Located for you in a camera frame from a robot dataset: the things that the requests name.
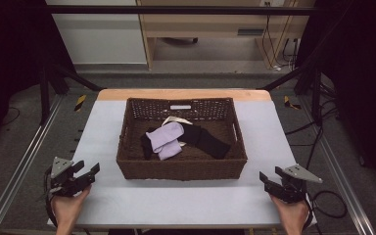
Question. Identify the person's right hand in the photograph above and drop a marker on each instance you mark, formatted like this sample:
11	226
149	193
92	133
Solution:
290	212

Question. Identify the white basket label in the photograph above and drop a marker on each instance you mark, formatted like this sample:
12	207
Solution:
180	107

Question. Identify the black frame crossbar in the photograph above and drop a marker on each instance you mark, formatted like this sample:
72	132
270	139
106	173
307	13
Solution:
176	9

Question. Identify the white table mat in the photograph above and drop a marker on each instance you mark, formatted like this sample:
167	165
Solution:
111	202

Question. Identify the metal floor rail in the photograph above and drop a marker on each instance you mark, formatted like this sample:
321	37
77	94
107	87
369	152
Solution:
16	178
342	182

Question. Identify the white cabinet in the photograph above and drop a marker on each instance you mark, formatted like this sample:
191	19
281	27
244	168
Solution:
101	39

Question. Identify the yellow black tape strip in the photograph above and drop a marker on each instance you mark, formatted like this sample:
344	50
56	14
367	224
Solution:
80	102
289	103

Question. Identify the wooden table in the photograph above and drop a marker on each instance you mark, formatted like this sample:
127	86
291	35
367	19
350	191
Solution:
182	94

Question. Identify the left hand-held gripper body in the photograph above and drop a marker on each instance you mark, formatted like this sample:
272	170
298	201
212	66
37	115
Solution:
66	186

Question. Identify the brown wicker basket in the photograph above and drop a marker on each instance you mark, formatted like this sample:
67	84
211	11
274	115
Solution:
182	170

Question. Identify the purple sock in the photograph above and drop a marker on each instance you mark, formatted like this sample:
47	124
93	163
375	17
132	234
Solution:
170	151
165	135

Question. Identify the person's left hand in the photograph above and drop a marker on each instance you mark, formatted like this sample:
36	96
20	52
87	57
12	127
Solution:
68	206

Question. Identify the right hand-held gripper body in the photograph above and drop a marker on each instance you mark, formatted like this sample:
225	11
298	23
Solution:
292	186

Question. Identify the black curtain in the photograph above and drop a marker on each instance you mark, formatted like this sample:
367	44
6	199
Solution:
9	49
362	65

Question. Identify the beige sock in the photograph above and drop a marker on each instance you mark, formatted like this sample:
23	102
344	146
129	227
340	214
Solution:
176	119

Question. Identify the black frame stand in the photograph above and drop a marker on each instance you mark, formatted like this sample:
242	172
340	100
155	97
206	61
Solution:
316	94
45	94

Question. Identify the black sock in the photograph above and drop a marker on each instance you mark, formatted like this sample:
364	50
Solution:
209	142
146	147

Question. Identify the wooden desk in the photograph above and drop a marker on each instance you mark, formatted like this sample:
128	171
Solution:
209	21

